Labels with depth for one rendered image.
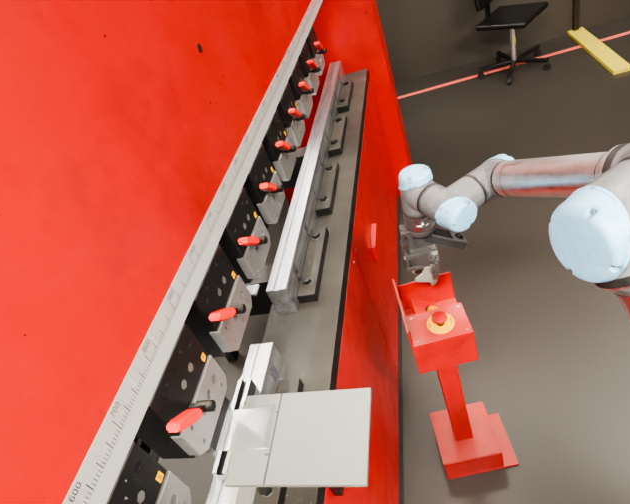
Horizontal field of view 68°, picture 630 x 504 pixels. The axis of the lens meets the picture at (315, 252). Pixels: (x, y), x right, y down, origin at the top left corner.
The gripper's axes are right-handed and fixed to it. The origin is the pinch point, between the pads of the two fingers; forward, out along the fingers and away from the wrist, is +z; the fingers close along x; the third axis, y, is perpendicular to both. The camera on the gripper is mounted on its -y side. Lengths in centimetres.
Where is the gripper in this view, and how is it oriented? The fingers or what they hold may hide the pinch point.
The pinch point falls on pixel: (434, 280)
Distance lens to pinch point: 130.1
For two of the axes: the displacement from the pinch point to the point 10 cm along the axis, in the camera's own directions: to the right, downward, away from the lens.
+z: 2.3, 7.5, 6.2
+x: 0.6, 6.2, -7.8
